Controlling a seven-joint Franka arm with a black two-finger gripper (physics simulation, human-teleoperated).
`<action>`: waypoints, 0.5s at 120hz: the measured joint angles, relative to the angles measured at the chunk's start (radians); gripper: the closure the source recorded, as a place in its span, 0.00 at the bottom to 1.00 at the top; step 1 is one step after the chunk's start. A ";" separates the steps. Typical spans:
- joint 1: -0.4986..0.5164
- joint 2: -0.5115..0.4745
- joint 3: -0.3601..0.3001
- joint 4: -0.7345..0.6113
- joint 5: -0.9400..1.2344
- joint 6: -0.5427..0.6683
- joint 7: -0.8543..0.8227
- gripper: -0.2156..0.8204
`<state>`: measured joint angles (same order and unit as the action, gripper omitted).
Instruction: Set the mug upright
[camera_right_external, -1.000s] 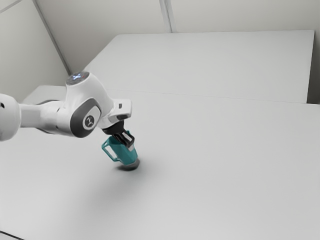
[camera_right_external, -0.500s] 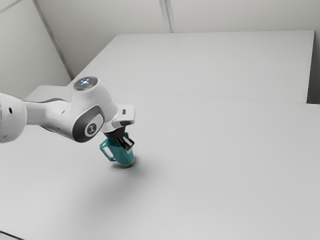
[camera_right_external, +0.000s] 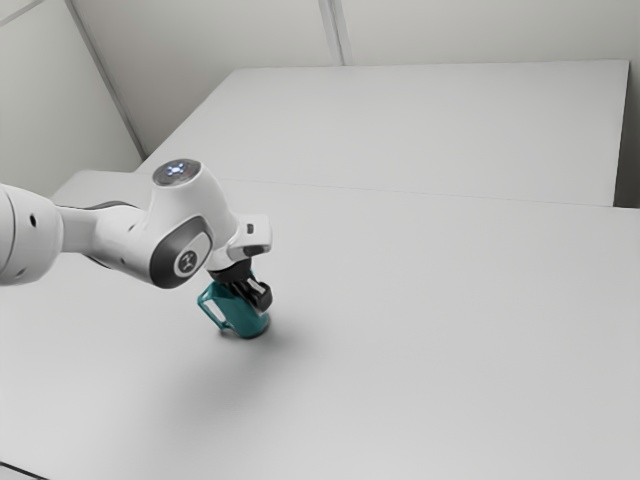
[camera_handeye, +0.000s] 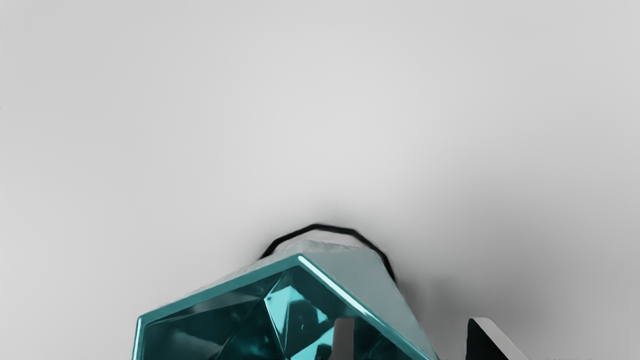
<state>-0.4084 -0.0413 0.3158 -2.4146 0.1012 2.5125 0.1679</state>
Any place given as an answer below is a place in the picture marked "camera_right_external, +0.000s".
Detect teal faceted mug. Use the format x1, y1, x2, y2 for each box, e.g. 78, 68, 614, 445
196, 279, 272, 342

